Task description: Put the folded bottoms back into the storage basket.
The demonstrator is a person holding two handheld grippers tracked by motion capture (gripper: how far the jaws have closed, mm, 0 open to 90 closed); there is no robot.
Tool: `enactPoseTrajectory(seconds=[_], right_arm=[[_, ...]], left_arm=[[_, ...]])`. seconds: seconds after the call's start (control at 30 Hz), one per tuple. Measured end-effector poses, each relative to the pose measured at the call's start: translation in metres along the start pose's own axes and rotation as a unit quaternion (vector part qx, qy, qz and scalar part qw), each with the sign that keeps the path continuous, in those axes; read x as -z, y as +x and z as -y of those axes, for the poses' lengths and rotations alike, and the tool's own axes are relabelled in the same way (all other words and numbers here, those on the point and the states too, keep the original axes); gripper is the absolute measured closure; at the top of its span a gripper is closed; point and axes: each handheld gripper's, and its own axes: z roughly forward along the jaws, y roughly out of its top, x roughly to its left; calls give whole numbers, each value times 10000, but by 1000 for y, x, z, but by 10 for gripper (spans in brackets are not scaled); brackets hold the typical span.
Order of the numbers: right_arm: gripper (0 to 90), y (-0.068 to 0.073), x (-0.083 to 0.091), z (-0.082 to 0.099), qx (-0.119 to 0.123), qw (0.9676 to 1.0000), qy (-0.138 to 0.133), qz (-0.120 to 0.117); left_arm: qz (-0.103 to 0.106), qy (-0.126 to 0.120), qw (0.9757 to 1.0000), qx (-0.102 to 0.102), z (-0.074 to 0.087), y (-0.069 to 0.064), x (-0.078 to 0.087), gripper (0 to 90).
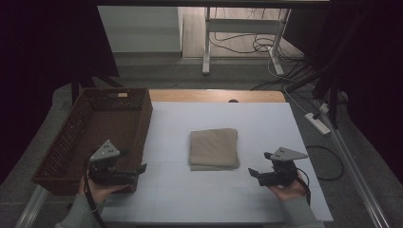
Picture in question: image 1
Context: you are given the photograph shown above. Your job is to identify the metal rail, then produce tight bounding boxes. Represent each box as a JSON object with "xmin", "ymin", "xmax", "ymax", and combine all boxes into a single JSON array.
[{"xmin": 317, "ymin": 103, "xmax": 392, "ymax": 228}]

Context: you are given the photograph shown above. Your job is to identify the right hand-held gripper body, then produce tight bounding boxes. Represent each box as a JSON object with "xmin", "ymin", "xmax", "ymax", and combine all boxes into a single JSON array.
[{"xmin": 258, "ymin": 146, "xmax": 309, "ymax": 188}]

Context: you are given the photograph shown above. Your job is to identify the beige cloth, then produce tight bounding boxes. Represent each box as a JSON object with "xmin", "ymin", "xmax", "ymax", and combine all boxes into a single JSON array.
[{"xmin": 188, "ymin": 127, "xmax": 241, "ymax": 172}]

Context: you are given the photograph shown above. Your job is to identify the tangled black floor cables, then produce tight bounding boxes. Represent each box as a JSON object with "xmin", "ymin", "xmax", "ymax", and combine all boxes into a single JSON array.
[{"xmin": 210, "ymin": 7, "xmax": 306, "ymax": 64}]

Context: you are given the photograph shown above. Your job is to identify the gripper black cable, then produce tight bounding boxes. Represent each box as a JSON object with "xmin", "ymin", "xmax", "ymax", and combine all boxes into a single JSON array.
[
  {"xmin": 82, "ymin": 150, "xmax": 110, "ymax": 228},
  {"xmin": 297, "ymin": 168, "xmax": 313, "ymax": 206}
]

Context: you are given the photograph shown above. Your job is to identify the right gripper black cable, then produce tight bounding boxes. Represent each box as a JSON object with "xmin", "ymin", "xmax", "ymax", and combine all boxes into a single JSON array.
[{"xmin": 297, "ymin": 168, "xmax": 313, "ymax": 206}]

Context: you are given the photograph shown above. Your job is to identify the person's left hand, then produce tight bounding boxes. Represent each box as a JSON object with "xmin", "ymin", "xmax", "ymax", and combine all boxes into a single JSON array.
[{"xmin": 78, "ymin": 175, "xmax": 129, "ymax": 205}]

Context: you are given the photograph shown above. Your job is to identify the black looped floor cable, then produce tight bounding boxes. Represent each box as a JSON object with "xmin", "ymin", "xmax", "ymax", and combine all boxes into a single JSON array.
[{"xmin": 305, "ymin": 144, "xmax": 345, "ymax": 182}]

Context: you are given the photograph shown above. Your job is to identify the black curtain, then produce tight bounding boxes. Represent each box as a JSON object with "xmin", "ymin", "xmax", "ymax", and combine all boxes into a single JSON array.
[
  {"xmin": 281, "ymin": 0, "xmax": 403, "ymax": 186},
  {"xmin": 0, "ymin": 0, "xmax": 121, "ymax": 185}
]

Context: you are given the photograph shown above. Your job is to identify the white cable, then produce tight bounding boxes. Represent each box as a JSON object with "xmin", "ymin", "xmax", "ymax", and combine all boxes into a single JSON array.
[{"xmin": 266, "ymin": 47, "xmax": 310, "ymax": 116}]

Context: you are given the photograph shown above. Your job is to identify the brown wicker basket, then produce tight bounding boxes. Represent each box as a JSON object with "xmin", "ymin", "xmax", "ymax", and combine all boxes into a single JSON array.
[{"xmin": 31, "ymin": 87, "xmax": 154, "ymax": 196}]

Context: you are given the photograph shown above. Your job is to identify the white desk frame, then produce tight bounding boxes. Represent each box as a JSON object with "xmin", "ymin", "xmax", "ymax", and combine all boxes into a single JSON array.
[{"xmin": 201, "ymin": 7, "xmax": 293, "ymax": 76}]

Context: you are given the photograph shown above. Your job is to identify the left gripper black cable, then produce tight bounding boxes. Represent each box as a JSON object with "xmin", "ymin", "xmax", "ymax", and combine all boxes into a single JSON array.
[{"xmin": 82, "ymin": 150, "xmax": 110, "ymax": 228}]

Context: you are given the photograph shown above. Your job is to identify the wooden table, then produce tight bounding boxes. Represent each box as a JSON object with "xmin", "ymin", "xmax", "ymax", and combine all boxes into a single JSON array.
[{"xmin": 148, "ymin": 88, "xmax": 287, "ymax": 104}]

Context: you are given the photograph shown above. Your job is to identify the white table mat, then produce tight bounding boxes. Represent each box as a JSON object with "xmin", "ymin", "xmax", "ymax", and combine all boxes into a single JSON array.
[{"xmin": 100, "ymin": 101, "xmax": 335, "ymax": 223}]

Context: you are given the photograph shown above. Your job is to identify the white power strip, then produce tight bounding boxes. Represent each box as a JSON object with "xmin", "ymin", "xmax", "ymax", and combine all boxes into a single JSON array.
[{"xmin": 304, "ymin": 111, "xmax": 332, "ymax": 137}]

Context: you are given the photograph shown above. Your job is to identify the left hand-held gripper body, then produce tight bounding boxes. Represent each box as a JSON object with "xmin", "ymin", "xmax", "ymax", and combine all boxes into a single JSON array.
[{"xmin": 87, "ymin": 139, "xmax": 139, "ymax": 187}]

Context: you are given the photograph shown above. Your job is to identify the person's right hand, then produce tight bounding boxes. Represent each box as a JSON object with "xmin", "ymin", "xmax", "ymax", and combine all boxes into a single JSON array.
[{"xmin": 267, "ymin": 170, "xmax": 309, "ymax": 202}]

